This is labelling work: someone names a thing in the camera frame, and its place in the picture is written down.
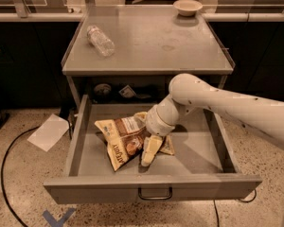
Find grey open top drawer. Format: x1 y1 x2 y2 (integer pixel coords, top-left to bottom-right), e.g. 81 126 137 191
44 96 261 204

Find white paper sheet on floor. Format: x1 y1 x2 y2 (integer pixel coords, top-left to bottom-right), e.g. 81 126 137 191
27 114 69 151

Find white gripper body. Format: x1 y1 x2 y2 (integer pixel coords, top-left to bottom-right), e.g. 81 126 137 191
145 95 180 136

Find blue tape floor marker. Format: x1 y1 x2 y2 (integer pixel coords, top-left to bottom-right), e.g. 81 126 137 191
42 207 78 227

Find grey railing bar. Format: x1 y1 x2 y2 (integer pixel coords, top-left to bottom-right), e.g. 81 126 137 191
0 13 284 22

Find black drawer handle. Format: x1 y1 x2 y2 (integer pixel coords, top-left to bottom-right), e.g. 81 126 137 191
138 187 173 201

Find clear plastic water bottle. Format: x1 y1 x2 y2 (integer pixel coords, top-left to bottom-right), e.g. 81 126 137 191
87 26 115 57

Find grey cabinet counter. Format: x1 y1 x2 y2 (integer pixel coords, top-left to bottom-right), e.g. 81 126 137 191
62 5 233 106

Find white paper tag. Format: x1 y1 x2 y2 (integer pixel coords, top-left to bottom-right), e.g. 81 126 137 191
119 85 136 98

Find black floor cable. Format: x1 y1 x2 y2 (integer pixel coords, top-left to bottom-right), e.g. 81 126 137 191
213 188 258 227
0 125 41 227

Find black floor cable right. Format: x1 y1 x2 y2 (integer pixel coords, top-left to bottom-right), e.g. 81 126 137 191
213 188 258 227

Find dark items inside cabinet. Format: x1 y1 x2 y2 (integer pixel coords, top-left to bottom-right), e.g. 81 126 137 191
92 83 159 103

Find white paper bowl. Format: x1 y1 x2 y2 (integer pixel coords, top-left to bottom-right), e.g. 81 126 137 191
173 0 203 17

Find black floor cable left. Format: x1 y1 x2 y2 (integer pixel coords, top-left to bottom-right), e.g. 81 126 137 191
0 125 41 227

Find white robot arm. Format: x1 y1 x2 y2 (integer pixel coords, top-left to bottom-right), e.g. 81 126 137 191
141 74 284 167

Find brown chip bag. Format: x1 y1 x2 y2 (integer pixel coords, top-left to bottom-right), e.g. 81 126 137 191
95 116 175 171

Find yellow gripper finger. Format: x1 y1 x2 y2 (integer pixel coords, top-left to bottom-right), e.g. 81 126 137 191
141 135 163 166
133 112 147 123

